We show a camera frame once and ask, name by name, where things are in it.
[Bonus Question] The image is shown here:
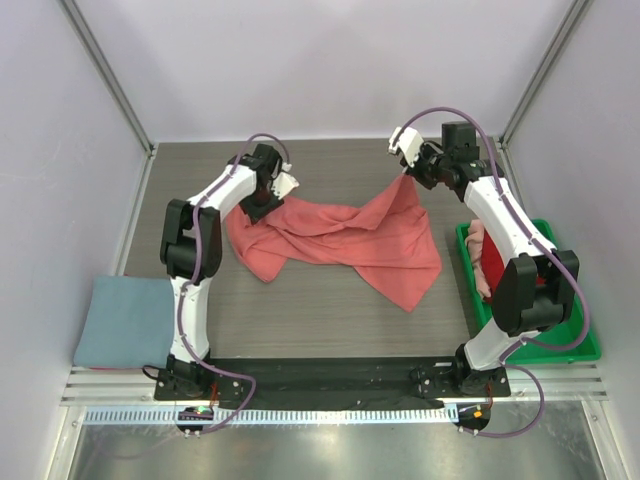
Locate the aluminium frame post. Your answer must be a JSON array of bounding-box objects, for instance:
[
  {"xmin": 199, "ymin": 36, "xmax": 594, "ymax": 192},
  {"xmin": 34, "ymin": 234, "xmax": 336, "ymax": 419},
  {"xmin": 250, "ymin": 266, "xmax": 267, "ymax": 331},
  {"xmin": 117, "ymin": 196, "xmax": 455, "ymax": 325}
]
[
  {"xmin": 499, "ymin": 0, "xmax": 593, "ymax": 147},
  {"xmin": 57, "ymin": 0, "xmax": 154, "ymax": 156}
]

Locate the slotted cable duct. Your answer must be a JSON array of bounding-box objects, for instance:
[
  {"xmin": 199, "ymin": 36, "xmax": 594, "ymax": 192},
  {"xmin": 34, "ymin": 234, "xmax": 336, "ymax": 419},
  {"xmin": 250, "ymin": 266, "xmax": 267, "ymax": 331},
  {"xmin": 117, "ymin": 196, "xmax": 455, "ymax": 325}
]
[{"xmin": 83, "ymin": 404, "xmax": 458, "ymax": 427}]

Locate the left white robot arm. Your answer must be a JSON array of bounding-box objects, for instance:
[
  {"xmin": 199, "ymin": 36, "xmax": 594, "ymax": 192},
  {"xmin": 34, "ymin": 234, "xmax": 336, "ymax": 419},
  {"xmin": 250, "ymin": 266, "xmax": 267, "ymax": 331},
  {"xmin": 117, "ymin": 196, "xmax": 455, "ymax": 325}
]
[{"xmin": 155, "ymin": 143, "xmax": 298, "ymax": 400}]

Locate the aluminium front rail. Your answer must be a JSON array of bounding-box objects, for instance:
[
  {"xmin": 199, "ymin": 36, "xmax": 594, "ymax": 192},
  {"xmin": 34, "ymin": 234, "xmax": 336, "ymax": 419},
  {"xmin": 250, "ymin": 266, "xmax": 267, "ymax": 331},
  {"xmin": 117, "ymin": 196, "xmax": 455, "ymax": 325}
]
[{"xmin": 61, "ymin": 364, "xmax": 609, "ymax": 406}]

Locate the left aluminium frame post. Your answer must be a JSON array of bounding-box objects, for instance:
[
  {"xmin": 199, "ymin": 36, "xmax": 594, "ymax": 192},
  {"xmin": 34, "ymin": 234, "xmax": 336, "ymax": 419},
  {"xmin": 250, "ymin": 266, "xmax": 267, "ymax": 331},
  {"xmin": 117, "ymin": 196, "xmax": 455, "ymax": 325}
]
[{"xmin": 57, "ymin": 0, "xmax": 154, "ymax": 156}]

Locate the dark red t shirt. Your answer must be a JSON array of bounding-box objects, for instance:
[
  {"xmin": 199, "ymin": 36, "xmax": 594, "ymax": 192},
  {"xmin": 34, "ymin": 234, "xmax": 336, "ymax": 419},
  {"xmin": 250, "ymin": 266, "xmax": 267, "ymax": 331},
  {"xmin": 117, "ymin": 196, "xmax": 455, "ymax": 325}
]
[{"xmin": 480, "ymin": 232, "xmax": 505, "ymax": 304}]

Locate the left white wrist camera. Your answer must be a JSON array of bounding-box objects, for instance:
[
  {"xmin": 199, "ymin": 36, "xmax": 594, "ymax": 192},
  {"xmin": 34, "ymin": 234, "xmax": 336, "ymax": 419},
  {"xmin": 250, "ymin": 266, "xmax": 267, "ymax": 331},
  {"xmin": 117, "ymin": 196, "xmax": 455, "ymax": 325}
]
[{"xmin": 271, "ymin": 162, "xmax": 299, "ymax": 200}]

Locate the right aluminium frame post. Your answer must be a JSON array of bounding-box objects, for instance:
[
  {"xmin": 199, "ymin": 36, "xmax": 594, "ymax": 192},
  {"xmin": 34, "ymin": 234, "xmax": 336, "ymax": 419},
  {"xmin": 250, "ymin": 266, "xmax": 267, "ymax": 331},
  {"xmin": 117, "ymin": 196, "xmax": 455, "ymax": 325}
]
[{"xmin": 499, "ymin": 0, "xmax": 593, "ymax": 147}]

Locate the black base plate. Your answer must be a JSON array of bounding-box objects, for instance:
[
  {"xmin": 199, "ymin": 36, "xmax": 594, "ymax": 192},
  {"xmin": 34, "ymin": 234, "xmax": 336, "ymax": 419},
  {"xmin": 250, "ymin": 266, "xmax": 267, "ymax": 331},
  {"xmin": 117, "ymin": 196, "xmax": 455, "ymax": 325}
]
[{"xmin": 154, "ymin": 356, "xmax": 511, "ymax": 411}]

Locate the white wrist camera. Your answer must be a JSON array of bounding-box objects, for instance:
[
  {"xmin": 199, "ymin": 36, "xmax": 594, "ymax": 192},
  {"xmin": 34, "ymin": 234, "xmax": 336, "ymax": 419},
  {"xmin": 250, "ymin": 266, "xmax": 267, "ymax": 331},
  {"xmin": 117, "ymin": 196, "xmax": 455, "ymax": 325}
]
[
  {"xmin": 388, "ymin": 127, "xmax": 424, "ymax": 168},
  {"xmin": 271, "ymin": 162, "xmax": 299, "ymax": 200}
]

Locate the salmon pink t shirt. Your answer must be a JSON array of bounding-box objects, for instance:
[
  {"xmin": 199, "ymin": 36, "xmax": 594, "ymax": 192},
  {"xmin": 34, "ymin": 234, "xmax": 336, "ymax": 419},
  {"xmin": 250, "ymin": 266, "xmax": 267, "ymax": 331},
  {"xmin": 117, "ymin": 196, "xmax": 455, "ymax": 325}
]
[{"xmin": 226, "ymin": 175, "xmax": 442, "ymax": 312}]

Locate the folded blue t shirt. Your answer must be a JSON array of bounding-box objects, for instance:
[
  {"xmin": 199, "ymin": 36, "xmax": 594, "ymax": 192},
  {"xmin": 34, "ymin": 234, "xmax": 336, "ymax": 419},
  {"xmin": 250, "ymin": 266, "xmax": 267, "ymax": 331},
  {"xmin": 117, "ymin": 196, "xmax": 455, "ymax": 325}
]
[{"xmin": 73, "ymin": 276, "xmax": 174, "ymax": 369}]

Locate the light pink t shirt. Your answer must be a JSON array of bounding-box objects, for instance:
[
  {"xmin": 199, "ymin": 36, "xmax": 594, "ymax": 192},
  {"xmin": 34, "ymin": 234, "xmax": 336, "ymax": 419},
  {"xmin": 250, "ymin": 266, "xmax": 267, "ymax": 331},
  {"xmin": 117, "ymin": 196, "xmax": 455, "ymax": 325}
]
[{"xmin": 465, "ymin": 219, "xmax": 492, "ymax": 300}]

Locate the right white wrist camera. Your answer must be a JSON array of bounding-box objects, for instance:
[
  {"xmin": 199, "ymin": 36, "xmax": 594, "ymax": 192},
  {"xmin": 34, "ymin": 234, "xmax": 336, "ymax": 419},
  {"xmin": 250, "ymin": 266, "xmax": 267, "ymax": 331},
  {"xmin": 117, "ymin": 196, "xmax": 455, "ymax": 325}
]
[{"xmin": 388, "ymin": 127, "xmax": 424, "ymax": 168}]

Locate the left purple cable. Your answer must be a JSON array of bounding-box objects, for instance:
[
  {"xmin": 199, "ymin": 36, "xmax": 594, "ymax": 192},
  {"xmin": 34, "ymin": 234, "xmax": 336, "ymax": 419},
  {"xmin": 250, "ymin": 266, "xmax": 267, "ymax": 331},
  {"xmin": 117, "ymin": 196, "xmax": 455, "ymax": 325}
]
[{"xmin": 177, "ymin": 132, "xmax": 294, "ymax": 434}]

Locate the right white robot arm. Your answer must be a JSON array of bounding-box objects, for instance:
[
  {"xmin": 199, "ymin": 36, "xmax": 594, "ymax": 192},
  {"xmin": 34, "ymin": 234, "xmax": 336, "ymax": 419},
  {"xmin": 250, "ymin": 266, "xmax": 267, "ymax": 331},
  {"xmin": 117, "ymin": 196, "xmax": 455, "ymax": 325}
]
[{"xmin": 388, "ymin": 122, "xmax": 579, "ymax": 397}]

